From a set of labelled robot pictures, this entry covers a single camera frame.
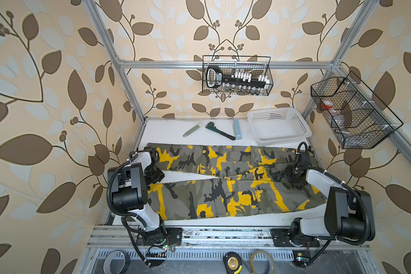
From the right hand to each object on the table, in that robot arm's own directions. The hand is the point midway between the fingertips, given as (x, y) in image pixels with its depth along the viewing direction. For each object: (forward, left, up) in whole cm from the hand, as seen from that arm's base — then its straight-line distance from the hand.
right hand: (290, 180), depth 91 cm
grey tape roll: (-33, +85, +2) cm, 91 cm away
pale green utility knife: (+39, +54, -1) cm, 67 cm away
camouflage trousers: (0, +22, +1) cm, 23 cm away
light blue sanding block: (+36, +24, +2) cm, 43 cm away
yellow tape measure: (-35, +35, +2) cm, 49 cm away
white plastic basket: (+38, 0, +1) cm, 38 cm away
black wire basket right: (+12, -22, +34) cm, 42 cm away
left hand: (+1, +72, 0) cm, 72 cm away
